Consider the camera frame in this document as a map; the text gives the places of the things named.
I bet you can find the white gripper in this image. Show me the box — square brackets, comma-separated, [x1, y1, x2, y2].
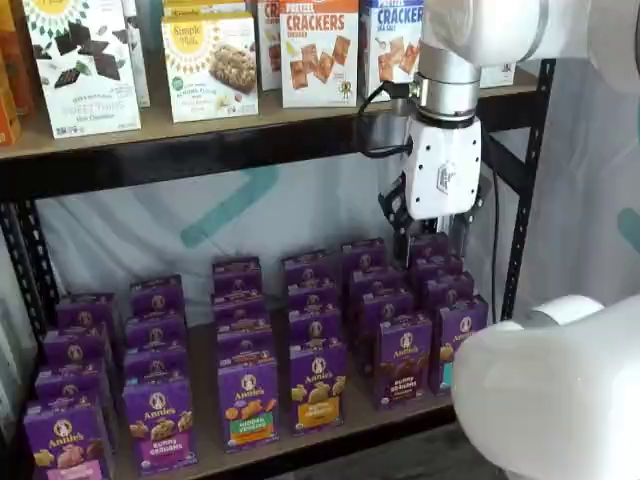
[377, 117, 488, 272]

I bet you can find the purple Annie's box brown patch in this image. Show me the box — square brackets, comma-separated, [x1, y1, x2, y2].
[374, 313, 435, 412]

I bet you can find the purple Annie's box teal label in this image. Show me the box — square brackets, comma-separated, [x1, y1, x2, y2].
[437, 295, 490, 397]

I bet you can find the yellow-brown honey mustard crackers box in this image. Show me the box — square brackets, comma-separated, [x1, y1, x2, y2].
[478, 58, 517, 90]

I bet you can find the orange pretzel crackers cheddar box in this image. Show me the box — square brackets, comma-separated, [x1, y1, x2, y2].
[278, 0, 360, 109]

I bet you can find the purple Annie's box yellow label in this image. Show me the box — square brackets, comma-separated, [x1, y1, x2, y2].
[288, 341, 350, 435]

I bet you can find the blue sea salt crackers box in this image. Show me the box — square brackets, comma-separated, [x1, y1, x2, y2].
[358, 0, 426, 104]

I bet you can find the white crackers box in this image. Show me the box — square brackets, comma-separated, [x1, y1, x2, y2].
[256, 0, 283, 92]

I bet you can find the purple Annie's box green label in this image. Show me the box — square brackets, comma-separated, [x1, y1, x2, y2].
[217, 355, 280, 455]

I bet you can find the Simple Mills almond bars box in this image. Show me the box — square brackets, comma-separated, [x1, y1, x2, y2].
[160, 10, 260, 124]

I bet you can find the yellow Simple Mills box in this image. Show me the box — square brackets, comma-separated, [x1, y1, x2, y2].
[162, 0, 249, 21]

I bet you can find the purple Annie's box magenta label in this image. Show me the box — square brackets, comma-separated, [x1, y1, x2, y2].
[121, 378, 199, 475]

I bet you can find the white box with dark squares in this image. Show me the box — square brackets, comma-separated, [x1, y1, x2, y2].
[121, 0, 152, 109]

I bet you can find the Sweet Thins mint chocolate box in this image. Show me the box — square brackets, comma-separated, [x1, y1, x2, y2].
[22, 0, 143, 140]

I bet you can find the purple Annie's box pink label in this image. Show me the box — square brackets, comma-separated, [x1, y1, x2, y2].
[22, 398, 115, 480]

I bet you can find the dark orange cardboard box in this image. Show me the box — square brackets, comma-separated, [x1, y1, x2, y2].
[0, 0, 37, 119]

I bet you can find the black metal shelving rack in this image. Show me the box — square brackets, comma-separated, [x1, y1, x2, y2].
[0, 58, 557, 480]

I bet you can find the white sheet with teal marks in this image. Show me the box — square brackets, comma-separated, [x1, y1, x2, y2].
[0, 59, 640, 441]

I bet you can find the thin black hanging cable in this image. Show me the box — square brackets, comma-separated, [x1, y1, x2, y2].
[491, 168, 502, 324]

